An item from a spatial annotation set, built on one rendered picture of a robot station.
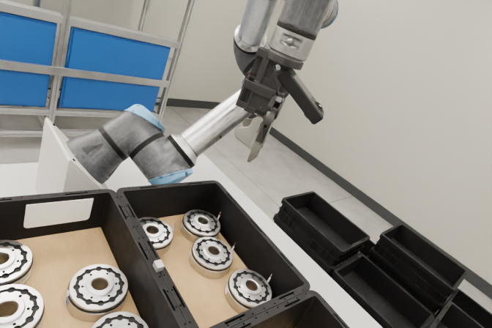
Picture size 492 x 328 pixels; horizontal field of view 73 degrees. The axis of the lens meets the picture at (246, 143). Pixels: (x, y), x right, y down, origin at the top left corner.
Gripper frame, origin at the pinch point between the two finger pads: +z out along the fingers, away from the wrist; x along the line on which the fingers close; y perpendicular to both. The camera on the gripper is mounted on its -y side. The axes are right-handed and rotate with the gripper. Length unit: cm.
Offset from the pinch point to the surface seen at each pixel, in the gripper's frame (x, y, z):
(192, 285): 7.9, 1.3, 31.8
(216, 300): 8.7, -4.9, 31.8
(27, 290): 27.0, 25.4, 28.8
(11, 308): 30.0, 25.4, 29.9
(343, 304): -24, -42, 45
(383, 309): -72, -81, 77
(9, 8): -100, 159, 24
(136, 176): -39, 39, 45
